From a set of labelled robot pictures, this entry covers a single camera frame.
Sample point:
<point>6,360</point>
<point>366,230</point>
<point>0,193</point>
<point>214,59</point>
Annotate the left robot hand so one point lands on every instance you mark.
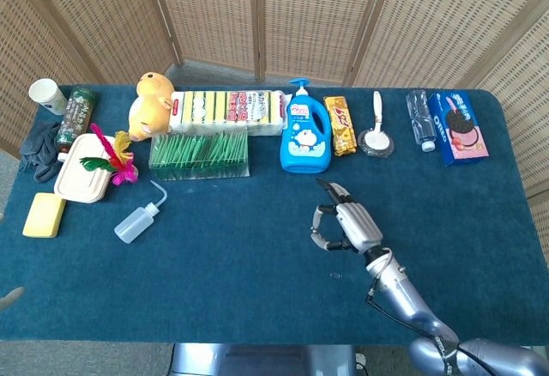
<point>10,298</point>

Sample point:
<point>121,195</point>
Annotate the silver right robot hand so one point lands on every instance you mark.
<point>358,223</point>

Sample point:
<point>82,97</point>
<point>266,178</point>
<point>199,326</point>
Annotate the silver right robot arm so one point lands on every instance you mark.
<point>407,298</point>

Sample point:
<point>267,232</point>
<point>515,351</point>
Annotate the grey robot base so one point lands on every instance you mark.
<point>257,361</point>

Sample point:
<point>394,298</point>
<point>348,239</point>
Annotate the small metal paper clip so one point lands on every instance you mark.
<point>336,275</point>

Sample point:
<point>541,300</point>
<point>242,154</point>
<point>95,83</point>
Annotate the yellow sponge block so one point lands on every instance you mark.
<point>43,217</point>

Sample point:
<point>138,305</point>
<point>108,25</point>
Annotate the yellow snack packet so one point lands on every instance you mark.
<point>341,127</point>

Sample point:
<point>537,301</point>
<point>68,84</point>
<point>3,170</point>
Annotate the blue cartoon pump bottle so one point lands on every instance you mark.
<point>304,135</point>

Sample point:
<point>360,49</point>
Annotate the clear plastic water bottle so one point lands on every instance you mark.
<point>420,114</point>

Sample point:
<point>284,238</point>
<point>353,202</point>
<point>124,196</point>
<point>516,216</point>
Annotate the blue table cloth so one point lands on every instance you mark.
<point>236,273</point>

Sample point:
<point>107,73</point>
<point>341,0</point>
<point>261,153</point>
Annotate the beige lidded lunch box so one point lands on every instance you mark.
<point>81,183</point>

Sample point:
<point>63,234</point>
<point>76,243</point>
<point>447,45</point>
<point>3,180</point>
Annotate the blue Oreo cookie box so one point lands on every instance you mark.
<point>459,131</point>

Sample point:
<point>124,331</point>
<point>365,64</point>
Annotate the translucent squeeze wash bottle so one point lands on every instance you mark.
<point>133,223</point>

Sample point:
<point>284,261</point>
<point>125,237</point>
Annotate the dark grey cloth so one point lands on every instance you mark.
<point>40,148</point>

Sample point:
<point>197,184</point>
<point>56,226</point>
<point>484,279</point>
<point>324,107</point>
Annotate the colourful feather shuttlecock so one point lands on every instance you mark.
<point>124,174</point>

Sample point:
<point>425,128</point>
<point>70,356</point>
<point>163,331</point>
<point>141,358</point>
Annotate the clear box green tea bags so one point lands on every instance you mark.
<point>197,155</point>

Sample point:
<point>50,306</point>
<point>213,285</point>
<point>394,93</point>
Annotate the yellow sponge multipack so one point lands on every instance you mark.
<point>223,110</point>

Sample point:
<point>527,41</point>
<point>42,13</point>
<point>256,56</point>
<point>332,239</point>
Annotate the dark green drink bottle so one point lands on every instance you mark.
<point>77,114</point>

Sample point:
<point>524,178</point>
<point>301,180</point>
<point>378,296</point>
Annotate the white paper cup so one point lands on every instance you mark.
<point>47,95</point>

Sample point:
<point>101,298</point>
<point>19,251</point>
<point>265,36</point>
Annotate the woven rattan folding screen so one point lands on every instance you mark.
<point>300,15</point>

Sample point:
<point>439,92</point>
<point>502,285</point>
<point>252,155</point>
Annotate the yellow plush toy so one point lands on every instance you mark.
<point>150,110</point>

